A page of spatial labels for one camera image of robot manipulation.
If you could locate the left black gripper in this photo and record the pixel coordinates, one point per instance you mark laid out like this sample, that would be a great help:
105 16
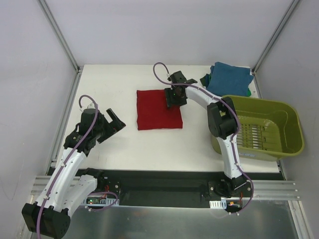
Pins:
107 128

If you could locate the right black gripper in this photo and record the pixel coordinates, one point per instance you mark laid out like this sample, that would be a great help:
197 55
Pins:
172 97

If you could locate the red t shirt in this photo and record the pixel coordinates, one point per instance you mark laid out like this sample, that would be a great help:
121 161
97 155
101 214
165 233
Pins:
153 112

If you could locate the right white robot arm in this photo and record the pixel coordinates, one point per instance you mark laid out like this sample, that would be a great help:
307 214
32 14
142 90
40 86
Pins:
223 124

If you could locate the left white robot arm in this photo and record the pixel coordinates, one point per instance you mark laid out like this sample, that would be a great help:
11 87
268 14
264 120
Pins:
50 214

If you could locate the folded dark green t shirt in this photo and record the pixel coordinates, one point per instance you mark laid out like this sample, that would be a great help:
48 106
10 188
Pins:
204 79

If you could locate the folded blue t shirt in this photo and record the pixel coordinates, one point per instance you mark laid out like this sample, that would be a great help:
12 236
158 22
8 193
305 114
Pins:
220 67

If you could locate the olive green plastic basket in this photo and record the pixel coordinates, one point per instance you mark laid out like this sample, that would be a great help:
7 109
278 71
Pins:
270 130

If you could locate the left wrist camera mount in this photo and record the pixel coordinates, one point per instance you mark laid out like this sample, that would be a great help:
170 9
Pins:
89 106

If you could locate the left white cable duct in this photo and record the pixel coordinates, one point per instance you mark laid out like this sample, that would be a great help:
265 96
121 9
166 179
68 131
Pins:
99 201

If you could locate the white cable duct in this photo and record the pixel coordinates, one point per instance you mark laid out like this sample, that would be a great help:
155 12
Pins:
99 201
222 204

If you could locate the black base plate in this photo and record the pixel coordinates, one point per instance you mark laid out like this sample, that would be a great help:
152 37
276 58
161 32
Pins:
177 189

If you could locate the right white cable duct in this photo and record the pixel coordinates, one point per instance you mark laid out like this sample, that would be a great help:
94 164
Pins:
222 204

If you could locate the left aluminium frame post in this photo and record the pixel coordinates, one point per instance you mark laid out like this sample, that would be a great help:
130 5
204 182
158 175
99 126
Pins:
58 33

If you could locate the aluminium frame post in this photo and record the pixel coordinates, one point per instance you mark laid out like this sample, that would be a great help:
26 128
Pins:
276 34
58 33

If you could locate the right aluminium frame post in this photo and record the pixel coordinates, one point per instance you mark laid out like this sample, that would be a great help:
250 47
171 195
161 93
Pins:
276 34

